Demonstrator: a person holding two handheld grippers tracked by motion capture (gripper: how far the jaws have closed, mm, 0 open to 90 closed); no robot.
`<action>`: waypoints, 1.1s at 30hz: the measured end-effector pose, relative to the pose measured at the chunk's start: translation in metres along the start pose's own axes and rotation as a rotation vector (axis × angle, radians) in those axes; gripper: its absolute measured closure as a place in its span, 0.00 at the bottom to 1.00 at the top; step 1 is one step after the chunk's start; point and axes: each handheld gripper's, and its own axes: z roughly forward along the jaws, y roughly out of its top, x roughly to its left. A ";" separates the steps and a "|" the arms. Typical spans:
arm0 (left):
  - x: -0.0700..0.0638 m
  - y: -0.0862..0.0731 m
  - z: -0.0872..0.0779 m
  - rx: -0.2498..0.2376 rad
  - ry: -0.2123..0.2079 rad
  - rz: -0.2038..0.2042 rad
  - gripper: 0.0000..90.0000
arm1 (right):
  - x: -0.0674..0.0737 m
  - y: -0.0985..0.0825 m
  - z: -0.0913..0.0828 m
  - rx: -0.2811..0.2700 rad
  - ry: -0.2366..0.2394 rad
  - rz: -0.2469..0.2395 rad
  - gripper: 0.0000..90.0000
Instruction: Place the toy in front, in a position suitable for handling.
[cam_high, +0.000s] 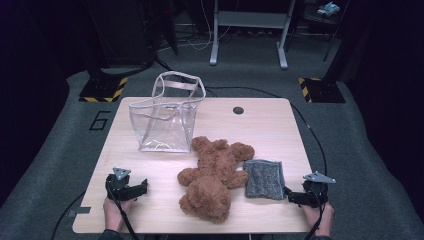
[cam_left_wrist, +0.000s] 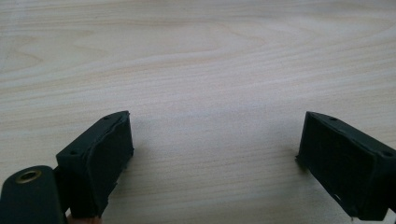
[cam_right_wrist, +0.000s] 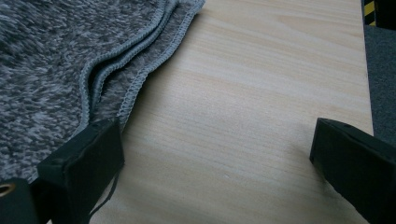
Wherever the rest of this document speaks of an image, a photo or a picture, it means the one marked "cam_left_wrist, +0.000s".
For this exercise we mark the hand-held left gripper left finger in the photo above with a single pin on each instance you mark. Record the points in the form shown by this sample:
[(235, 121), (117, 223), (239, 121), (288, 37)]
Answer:
[(102, 161)]

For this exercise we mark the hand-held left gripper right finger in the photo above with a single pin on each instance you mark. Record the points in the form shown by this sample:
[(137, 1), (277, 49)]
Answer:
[(345, 168)]

